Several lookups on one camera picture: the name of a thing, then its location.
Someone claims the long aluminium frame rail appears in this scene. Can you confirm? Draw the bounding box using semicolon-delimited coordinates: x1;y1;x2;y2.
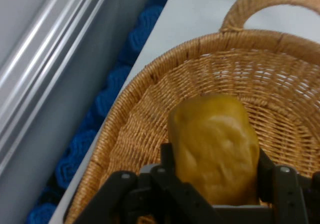
0;0;115;177

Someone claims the blue foam mat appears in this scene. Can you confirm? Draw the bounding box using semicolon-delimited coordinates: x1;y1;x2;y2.
25;0;176;224

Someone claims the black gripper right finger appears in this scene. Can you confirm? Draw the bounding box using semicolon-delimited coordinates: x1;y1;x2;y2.
256;148;320;224

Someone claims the woven wicker basket with handles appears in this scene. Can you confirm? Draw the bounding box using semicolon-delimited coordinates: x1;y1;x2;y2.
63;0;320;224

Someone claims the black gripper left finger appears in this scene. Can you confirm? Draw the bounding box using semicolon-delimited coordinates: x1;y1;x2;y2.
74;142;222;224

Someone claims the brown yellow potato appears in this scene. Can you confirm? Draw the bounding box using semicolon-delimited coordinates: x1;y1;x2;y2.
166;93;261;207

